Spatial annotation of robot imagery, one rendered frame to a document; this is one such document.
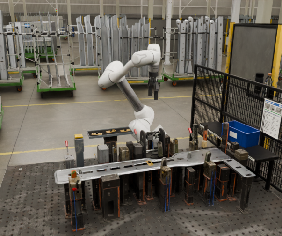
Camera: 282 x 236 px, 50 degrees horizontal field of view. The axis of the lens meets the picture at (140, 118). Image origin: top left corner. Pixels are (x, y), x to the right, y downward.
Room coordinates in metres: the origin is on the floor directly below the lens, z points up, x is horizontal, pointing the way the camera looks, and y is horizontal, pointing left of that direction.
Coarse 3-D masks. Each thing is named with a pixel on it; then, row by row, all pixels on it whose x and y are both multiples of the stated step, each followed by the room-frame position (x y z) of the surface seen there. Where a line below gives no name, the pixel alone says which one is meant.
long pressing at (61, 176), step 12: (180, 156) 2.25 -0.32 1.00; (192, 156) 2.25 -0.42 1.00; (204, 156) 2.25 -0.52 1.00; (216, 156) 2.26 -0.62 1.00; (228, 156) 2.27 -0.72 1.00; (72, 168) 2.02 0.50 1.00; (84, 168) 2.03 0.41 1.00; (96, 168) 2.03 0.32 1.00; (108, 168) 2.04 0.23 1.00; (120, 168) 2.04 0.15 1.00; (132, 168) 2.04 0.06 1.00; (144, 168) 2.04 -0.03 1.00; (156, 168) 2.05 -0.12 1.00; (60, 180) 1.85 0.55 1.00; (84, 180) 1.87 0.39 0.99
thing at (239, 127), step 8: (232, 128) 2.51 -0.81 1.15; (240, 128) 2.63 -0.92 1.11; (248, 128) 2.55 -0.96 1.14; (232, 136) 2.50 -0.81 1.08; (240, 136) 2.42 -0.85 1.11; (248, 136) 2.38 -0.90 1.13; (256, 136) 2.42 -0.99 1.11; (240, 144) 2.41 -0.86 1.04; (248, 144) 2.38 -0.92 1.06; (256, 144) 2.43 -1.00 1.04
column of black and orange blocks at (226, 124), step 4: (224, 124) 2.52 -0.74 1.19; (228, 124) 2.51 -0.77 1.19; (224, 128) 2.51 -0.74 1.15; (228, 128) 2.51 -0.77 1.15; (224, 132) 2.51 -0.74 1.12; (224, 136) 2.51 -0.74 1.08; (224, 140) 2.50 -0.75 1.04; (224, 144) 2.51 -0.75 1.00; (224, 148) 2.51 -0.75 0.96; (224, 152) 2.51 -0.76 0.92
